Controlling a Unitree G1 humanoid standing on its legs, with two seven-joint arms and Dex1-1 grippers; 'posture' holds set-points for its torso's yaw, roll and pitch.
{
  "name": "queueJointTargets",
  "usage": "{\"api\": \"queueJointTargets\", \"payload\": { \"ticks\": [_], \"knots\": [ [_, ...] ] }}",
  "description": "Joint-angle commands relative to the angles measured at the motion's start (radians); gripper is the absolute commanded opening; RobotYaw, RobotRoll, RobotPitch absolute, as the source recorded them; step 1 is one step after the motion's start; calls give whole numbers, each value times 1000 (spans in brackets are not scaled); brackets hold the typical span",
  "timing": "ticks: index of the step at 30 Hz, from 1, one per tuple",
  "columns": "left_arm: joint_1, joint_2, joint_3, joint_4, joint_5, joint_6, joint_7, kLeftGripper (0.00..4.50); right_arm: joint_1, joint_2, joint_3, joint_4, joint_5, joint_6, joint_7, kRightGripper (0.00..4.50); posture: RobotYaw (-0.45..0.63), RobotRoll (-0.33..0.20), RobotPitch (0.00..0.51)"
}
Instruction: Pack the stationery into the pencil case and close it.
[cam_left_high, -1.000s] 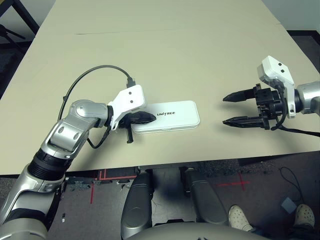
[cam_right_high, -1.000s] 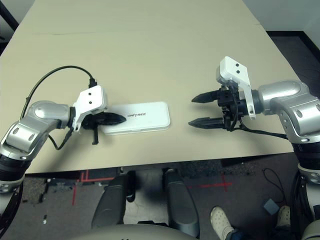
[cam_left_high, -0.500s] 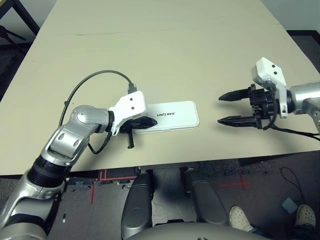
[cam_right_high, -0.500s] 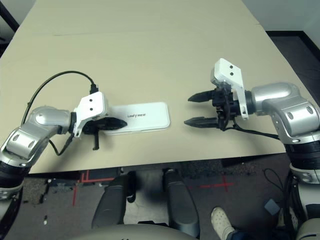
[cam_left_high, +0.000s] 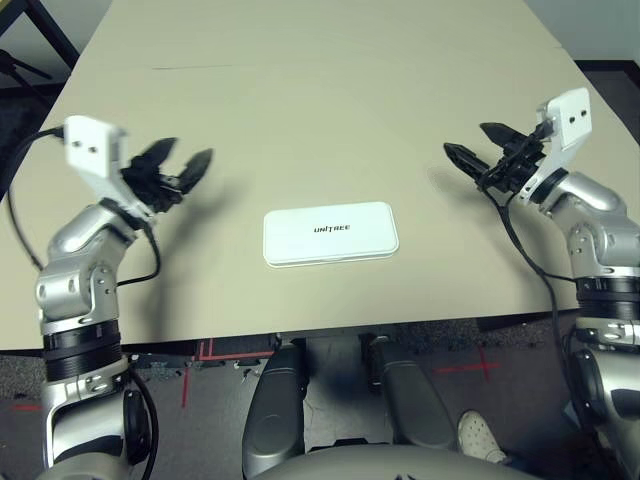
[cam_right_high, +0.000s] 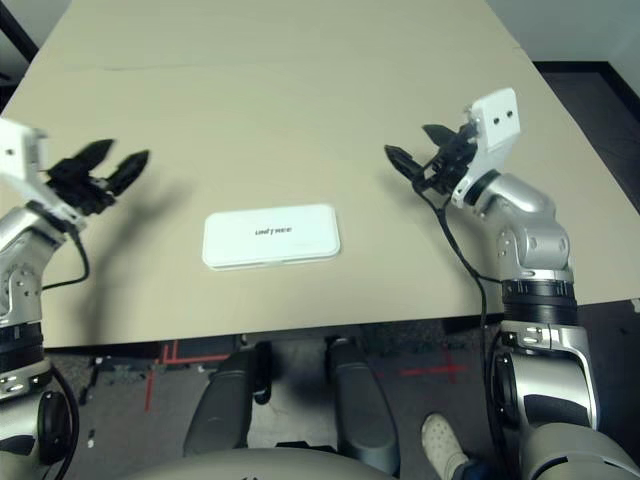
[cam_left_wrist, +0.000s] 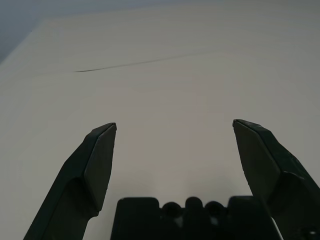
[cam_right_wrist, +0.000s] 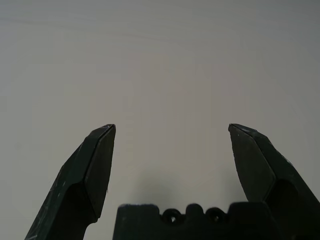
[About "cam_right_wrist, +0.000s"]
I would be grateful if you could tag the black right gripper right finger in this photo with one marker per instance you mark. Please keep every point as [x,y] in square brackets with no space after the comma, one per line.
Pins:
[275,170]

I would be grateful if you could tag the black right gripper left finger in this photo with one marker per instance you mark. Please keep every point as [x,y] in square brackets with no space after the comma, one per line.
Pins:
[75,180]

